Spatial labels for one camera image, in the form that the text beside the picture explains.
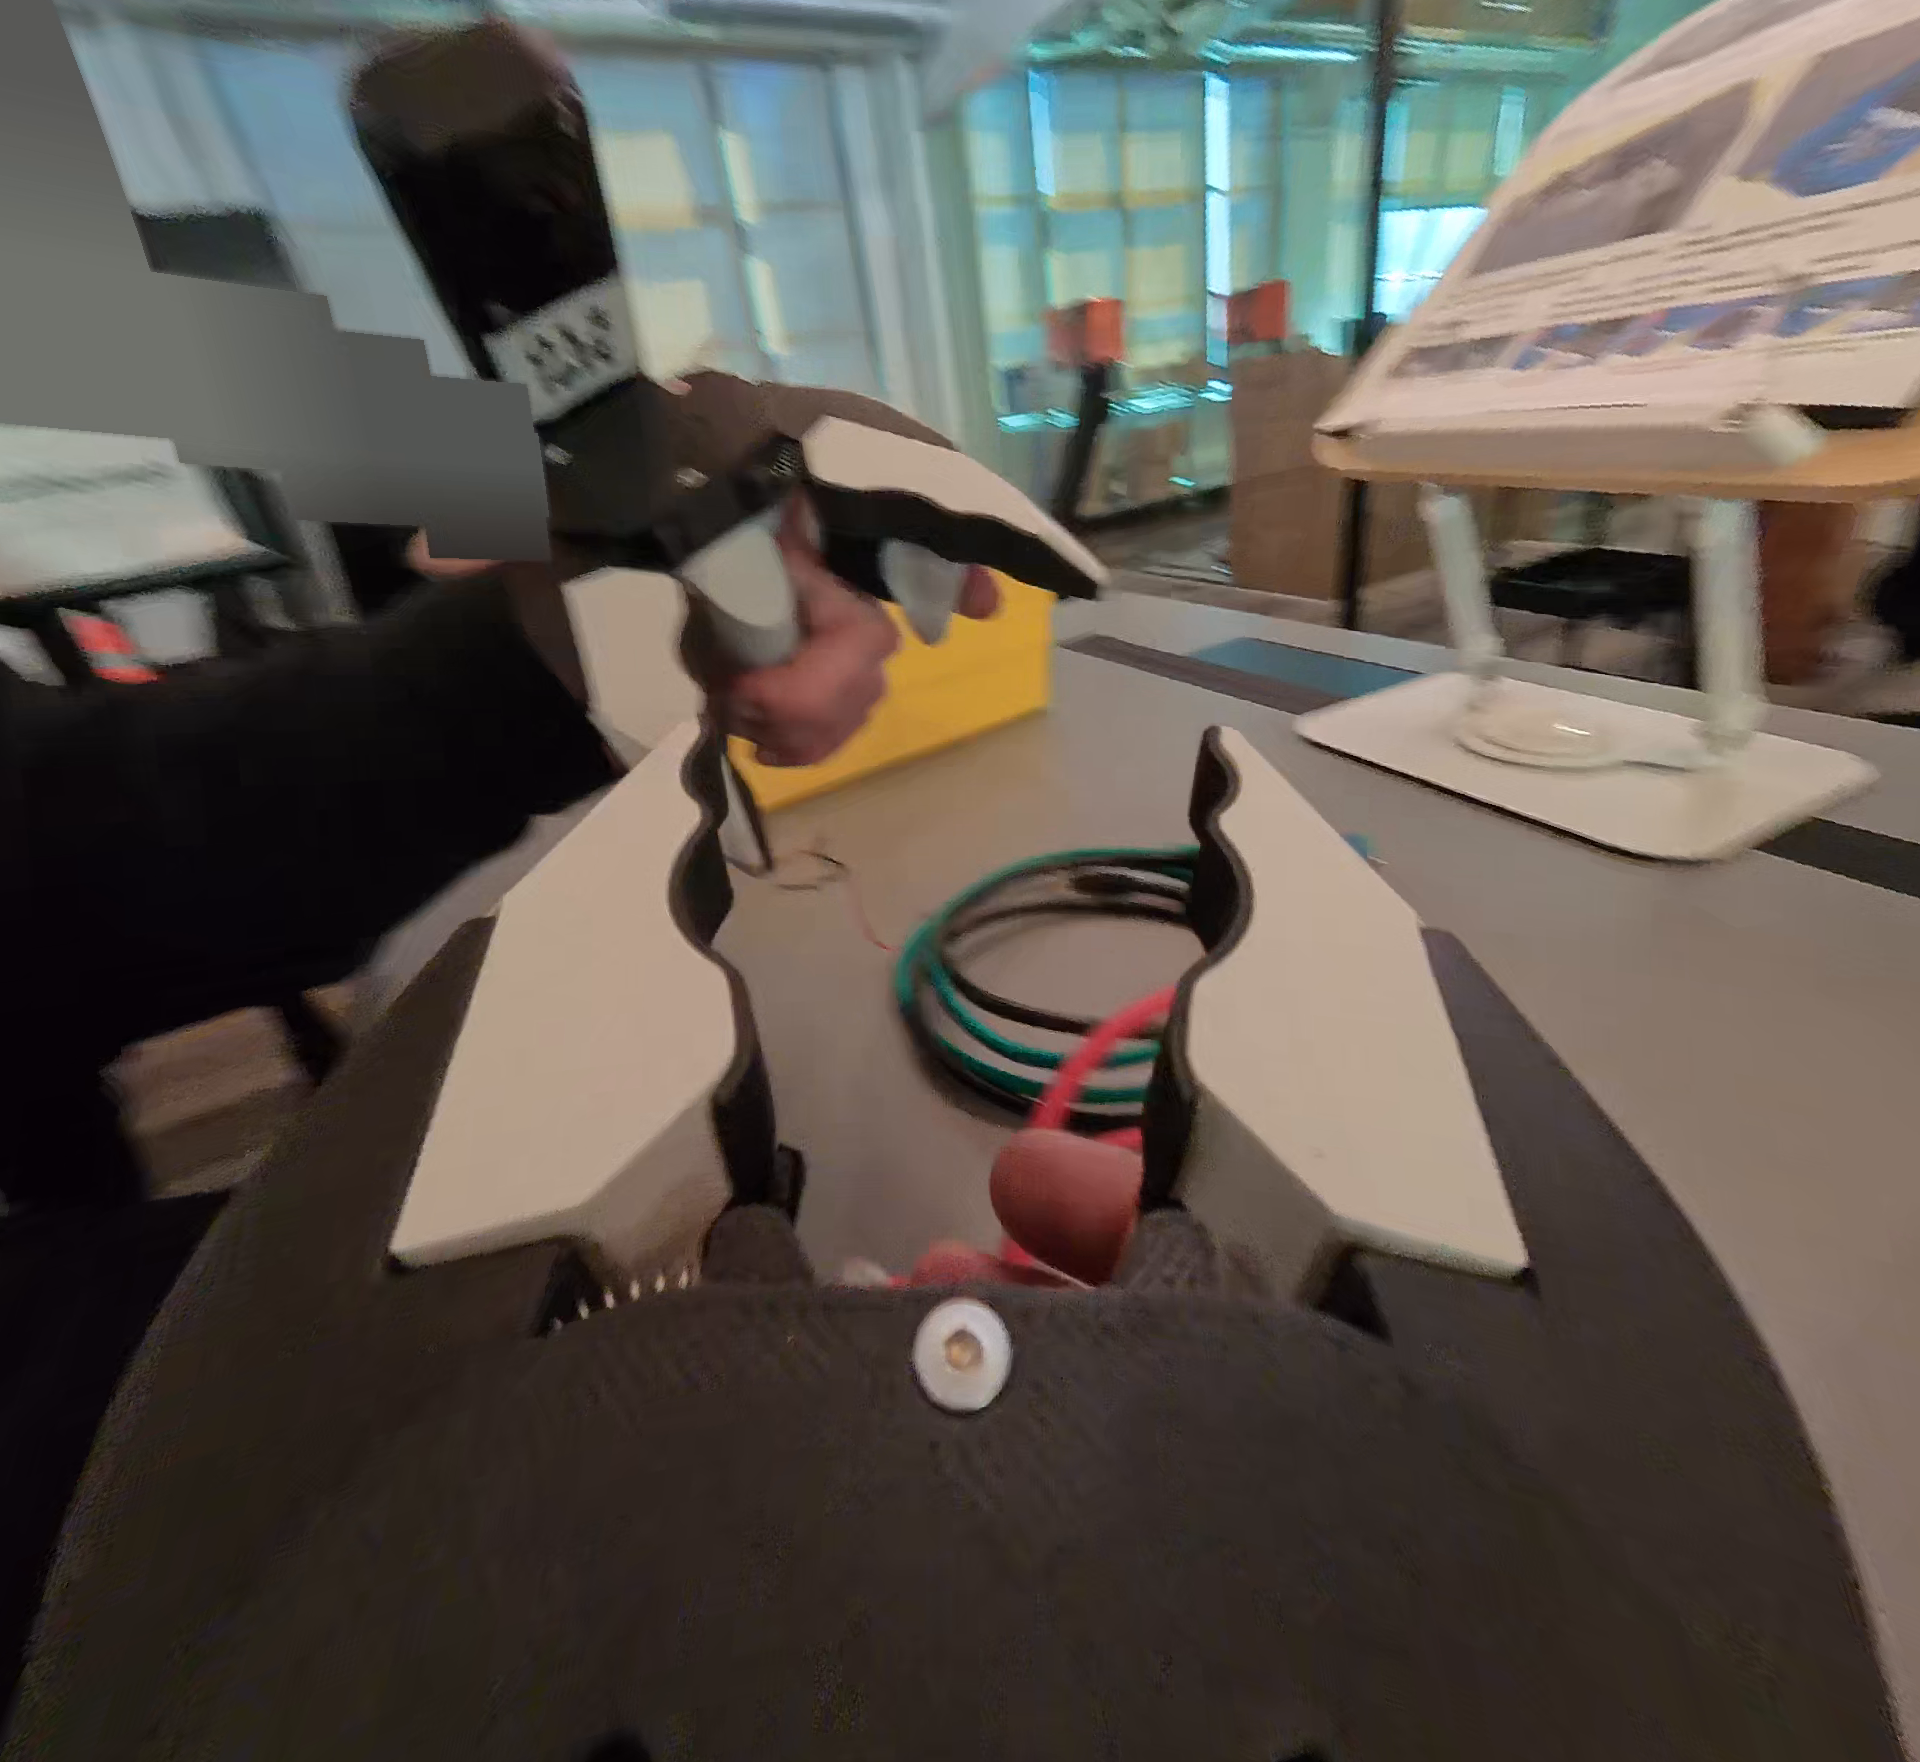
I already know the black pole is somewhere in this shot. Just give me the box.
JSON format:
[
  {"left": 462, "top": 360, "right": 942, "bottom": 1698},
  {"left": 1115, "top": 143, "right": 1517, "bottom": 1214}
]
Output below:
[{"left": 1342, "top": 0, "right": 1421, "bottom": 631}]

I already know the black ethernet cable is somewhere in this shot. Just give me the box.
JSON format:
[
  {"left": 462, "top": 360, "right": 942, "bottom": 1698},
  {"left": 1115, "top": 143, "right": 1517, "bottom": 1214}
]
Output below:
[{"left": 925, "top": 863, "right": 1204, "bottom": 1125}]

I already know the instruction sheet on wooden stand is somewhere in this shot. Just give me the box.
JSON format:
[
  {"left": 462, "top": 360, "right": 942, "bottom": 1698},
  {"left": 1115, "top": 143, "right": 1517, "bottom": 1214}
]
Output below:
[{"left": 1311, "top": 401, "right": 1920, "bottom": 501}]

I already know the printed instruction sheet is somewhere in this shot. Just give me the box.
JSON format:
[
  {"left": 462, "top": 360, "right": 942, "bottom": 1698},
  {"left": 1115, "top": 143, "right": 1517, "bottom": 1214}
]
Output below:
[{"left": 1321, "top": 0, "right": 1920, "bottom": 436}]

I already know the person's left forearm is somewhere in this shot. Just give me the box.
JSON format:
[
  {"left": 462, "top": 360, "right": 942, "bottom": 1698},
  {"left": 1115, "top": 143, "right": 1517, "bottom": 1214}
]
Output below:
[{"left": 0, "top": 573, "right": 631, "bottom": 1207}]

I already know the green ethernet cable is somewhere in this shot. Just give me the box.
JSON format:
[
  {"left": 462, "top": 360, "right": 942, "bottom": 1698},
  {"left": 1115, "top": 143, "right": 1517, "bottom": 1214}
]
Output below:
[{"left": 894, "top": 845, "right": 1204, "bottom": 1108}]

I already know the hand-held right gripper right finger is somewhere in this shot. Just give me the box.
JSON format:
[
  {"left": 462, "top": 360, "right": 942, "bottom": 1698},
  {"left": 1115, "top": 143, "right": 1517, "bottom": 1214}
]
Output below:
[{"left": 1144, "top": 725, "right": 1531, "bottom": 1284}]

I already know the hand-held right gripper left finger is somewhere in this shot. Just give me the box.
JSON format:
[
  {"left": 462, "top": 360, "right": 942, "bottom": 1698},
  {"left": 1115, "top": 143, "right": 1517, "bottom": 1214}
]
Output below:
[{"left": 382, "top": 720, "right": 797, "bottom": 1271}]

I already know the thin red wire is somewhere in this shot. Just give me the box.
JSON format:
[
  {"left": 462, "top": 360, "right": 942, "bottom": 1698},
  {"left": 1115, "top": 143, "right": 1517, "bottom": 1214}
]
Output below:
[{"left": 771, "top": 845, "right": 902, "bottom": 957}]

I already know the person's left hand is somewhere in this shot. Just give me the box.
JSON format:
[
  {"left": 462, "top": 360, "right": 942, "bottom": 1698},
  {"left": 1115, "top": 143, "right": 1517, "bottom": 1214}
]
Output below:
[{"left": 718, "top": 541, "right": 1002, "bottom": 768}]

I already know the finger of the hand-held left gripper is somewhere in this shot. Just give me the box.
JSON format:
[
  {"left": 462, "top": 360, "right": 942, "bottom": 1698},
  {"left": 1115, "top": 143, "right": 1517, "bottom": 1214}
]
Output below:
[{"left": 801, "top": 416, "right": 1112, "bottom": 604}]

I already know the black office chair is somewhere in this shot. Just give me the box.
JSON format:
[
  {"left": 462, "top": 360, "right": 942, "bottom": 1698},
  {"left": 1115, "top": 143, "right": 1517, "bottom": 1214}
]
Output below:
[{"left": 1497, "top": 541, "right": 1699, "bottom": 664}]

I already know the red ethernet cable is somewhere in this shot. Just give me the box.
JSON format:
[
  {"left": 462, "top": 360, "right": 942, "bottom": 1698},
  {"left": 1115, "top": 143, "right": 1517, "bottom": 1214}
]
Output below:
[{"left": 899, "top": 985, "right": 1181, "bottom": 1289}]

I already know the yellow plastic bin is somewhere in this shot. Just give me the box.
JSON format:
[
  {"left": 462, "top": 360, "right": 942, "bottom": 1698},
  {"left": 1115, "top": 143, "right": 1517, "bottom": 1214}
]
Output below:
[{"left": 725, "top": 576, "right": 1059, "bottom": 815}]

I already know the cardboard box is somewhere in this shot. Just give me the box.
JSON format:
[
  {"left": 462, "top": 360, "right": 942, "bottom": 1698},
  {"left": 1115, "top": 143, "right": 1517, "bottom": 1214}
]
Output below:
[{"left": 1225, "top": 347, "right": 1355, "bottom": 596}]

